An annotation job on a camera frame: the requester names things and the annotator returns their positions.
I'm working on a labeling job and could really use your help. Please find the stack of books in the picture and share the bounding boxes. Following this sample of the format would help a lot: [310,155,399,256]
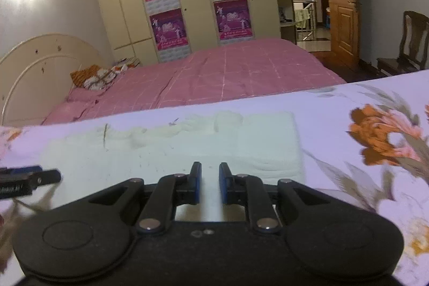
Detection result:
[115,56,141,69]

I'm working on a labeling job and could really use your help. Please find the dark wooden chair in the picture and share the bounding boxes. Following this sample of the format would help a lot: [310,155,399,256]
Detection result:
[375,10,429,76]

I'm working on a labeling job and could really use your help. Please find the green cloth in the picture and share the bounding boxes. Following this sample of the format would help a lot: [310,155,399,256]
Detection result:
[294,9,311,29]

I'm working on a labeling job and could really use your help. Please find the pink checked bed cover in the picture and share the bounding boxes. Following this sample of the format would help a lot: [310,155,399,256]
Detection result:
[42,36,348,126]

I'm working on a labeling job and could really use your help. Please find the brown wooden door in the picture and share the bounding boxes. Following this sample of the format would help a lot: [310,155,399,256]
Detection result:
[326,0,363,71]

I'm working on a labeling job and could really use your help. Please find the floral bedsheet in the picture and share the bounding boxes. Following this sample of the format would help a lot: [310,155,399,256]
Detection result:
[0,69,429,286]

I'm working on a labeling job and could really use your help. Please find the cream wardrobe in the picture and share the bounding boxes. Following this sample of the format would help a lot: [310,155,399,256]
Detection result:
[86,0,286,66]

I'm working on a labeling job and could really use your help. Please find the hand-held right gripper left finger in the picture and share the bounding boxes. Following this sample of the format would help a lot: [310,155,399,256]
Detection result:
[88,161,202,236]

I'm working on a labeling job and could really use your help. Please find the cream bed headboard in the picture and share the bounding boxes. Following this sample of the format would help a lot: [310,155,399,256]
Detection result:
[0,34,112,128]

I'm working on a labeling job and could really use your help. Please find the orange patterned pillow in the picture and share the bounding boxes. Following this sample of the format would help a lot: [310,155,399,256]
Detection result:
[70,64,130,92]

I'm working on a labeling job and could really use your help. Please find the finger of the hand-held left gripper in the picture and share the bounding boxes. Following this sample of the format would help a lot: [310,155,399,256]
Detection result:
[27,169,63,189]
[0,165,43,174]

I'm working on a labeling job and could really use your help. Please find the metal drying rack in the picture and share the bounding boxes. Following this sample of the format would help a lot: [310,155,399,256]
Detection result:
[292,0,317,43]

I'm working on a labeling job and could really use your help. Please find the white cloth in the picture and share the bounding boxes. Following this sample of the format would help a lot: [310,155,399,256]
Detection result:
[39,110,306,221]

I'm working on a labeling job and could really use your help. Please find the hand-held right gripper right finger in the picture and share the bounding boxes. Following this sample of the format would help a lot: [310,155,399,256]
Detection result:
[219,163,331,235]

